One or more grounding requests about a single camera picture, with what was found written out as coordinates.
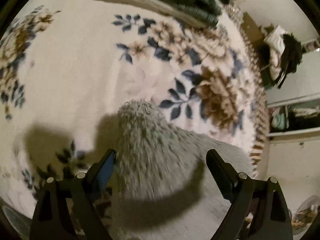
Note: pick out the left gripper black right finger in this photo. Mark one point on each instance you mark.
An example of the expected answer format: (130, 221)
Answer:
(271, 219)

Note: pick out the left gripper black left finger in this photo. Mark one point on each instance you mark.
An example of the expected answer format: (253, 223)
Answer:
(51, 218)

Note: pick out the grey fluffy fleece pants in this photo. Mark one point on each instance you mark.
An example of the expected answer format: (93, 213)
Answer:
(162, 187)

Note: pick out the white trash bin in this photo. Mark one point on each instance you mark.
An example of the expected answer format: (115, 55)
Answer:
(18, 221)

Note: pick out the white wardrobe shelf unit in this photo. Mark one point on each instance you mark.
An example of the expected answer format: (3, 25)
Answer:
(299, 98)

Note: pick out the floral bed blanket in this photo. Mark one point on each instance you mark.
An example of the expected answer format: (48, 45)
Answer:
(68, 65)

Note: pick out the chair with clothes pile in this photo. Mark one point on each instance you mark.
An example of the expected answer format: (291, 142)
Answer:
(270, 54)

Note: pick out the black garment on chair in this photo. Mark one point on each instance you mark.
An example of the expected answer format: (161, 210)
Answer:
(290, 58)

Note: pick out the brown cardboard box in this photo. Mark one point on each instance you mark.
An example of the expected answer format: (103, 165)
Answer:
(252, 32)

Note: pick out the beige folded pants bottom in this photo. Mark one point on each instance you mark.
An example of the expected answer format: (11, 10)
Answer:
(140, 1)

